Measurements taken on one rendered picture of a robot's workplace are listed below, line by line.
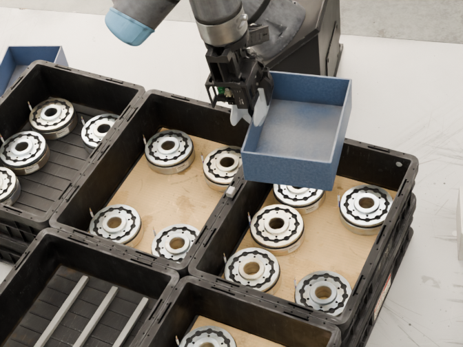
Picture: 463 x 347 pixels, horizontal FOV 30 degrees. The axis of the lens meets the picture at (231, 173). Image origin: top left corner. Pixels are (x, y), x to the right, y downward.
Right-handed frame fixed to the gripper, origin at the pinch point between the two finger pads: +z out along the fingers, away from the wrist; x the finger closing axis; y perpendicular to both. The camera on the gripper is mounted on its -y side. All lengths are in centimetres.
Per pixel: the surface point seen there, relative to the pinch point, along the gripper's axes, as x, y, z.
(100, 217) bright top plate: -35.4, 8.4, 21.5
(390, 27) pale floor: -17, -162, 111
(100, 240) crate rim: -28.7, 18.1, 15.5
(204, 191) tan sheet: -18.6, -4.6, 26.8
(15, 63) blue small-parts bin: -89, -47, 30
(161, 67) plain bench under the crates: -50, -53, 36
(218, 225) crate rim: -8.5, 10.4, 17.9
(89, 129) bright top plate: -48, -15, 20
